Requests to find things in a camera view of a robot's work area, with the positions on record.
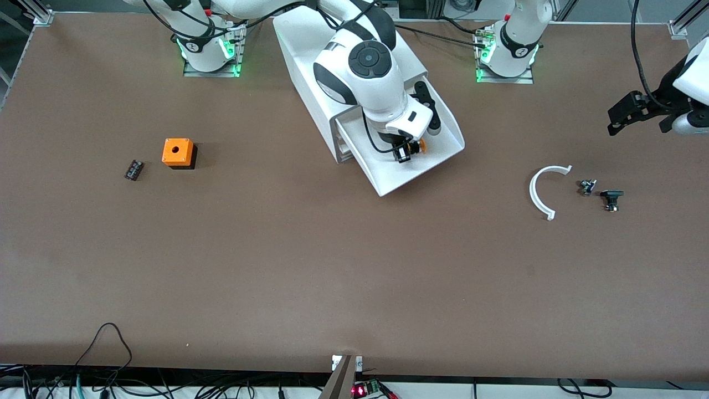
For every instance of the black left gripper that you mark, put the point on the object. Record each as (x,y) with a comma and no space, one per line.
(660,98)

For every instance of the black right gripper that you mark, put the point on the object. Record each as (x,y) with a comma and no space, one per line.
(401,148)

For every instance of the orange push button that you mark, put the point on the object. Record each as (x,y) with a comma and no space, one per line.
(422,146)

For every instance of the white plastic drawer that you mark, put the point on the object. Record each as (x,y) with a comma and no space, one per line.
(399,177)
(342,141)
(343,154)

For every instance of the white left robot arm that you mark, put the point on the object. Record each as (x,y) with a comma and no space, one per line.
(515,33)

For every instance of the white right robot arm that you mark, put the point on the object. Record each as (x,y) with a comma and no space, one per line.
(365,83)

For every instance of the white drawer cabinet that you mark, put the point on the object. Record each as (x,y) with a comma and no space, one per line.
(299,44)

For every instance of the black clamp component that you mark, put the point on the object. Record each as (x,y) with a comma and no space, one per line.
(611,195)

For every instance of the small grey metal part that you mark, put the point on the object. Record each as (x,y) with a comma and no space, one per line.
(587,187)

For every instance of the aluminium profile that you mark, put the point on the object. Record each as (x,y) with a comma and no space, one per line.
(41,15)
(678,29)

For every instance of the white curved plastic arc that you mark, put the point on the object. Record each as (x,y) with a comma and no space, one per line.
(532,191)

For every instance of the orange box with hole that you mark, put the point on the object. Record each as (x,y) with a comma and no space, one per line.
(177,152)

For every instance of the red LED circuit board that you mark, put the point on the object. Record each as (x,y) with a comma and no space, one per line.
(365,389)

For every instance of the black ribbed component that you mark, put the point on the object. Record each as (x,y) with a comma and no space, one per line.
(134,170)

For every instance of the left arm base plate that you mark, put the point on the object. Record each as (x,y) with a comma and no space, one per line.
(504,80)

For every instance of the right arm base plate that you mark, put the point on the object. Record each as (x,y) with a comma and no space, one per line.
(213,73)

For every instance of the grey camera pole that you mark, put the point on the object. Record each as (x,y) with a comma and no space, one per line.
(340,382)

